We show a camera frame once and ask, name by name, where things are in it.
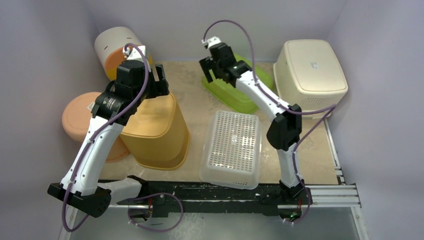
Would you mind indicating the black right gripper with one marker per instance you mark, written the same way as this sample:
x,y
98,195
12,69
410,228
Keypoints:
x,y
209,67

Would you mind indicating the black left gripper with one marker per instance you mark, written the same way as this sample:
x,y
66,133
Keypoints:
x,y
159,87

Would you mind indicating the green plastic tray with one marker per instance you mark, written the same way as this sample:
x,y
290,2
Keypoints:
x,y
232,97

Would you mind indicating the yellow perforated plastic basket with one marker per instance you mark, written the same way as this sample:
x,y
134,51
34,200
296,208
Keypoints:
x,y
157,134

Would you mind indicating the peach round plastic bucket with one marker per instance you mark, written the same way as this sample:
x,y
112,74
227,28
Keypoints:
x,y
75,121

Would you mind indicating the white perforated strainer tray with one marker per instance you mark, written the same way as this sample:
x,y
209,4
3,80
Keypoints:
x,y
231,154

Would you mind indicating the cream perforated storage basket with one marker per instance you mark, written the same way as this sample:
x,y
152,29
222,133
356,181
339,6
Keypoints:
x,y
308,73

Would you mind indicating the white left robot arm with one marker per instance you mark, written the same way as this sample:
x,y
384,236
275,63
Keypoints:
x,y
80,188

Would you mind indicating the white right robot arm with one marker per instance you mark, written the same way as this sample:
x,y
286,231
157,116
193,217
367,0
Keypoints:
x,y
285,120

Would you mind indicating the white orange cylindrical bin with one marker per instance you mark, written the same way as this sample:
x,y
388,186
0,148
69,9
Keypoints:
x,y
109,48

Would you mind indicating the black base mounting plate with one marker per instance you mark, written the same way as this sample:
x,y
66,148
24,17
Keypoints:
x,y
268,199

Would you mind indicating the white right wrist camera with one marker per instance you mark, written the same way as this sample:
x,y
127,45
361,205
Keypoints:
x,y
212,41

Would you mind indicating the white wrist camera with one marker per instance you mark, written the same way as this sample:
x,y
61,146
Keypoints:
x,y
212,41
137,53

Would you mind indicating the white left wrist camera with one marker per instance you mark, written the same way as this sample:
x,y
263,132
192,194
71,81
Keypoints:
x,y
137,53

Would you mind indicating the aluminium frame rails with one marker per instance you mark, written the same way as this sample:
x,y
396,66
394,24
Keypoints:
x,y
338,196

